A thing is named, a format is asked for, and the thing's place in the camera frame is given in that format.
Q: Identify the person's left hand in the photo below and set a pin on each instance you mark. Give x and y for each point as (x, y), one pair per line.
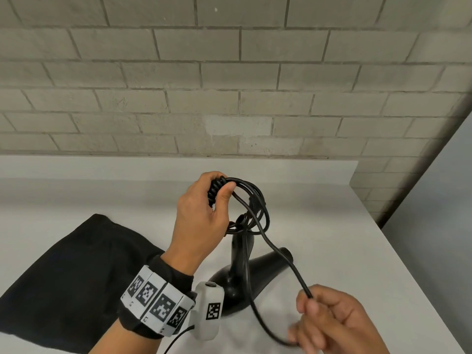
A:
(199, 224)

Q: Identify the person's right hand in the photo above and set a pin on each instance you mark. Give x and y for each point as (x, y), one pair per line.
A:
(343, 328)

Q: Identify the black hair dryer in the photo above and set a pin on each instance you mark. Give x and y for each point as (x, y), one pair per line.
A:
(265, 269)

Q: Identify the black cloth drawstring bag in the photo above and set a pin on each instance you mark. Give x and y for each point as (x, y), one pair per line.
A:
(73, 280)

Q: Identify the person's left forearm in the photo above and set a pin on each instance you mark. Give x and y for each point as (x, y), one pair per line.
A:
(121, 339)

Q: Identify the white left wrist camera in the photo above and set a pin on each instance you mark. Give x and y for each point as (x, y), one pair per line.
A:
(208, 309)

